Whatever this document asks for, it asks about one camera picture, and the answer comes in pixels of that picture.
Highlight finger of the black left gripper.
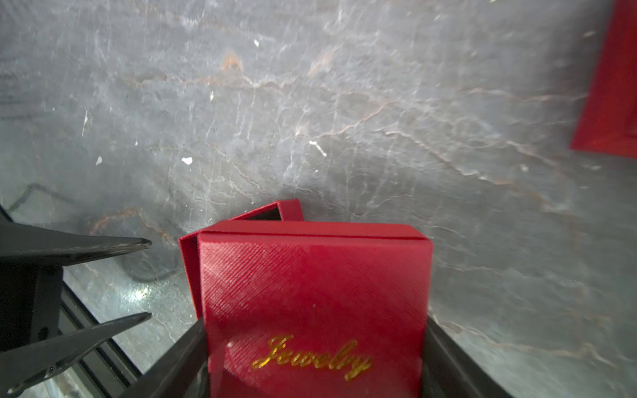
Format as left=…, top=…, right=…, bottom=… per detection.
left=1, top=222, right=152, bottom=266
left=1, top=312, right=152, bottom=397

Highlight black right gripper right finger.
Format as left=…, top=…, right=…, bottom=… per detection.
left=422, top=316, right=512, bottom=398

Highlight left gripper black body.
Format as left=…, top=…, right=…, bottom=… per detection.
left=1, top=265, right=63, bottom=352

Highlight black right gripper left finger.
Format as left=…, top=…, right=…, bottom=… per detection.
left=121, top=319, right=208, bottom=398

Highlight red box lid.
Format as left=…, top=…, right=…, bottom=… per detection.
left=179, top=221, right=433, bottom=397
left=571, top=0, right=636, bottom=159

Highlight red jewelry box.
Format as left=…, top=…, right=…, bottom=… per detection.
left=232, top=199, right=305, bottom=222

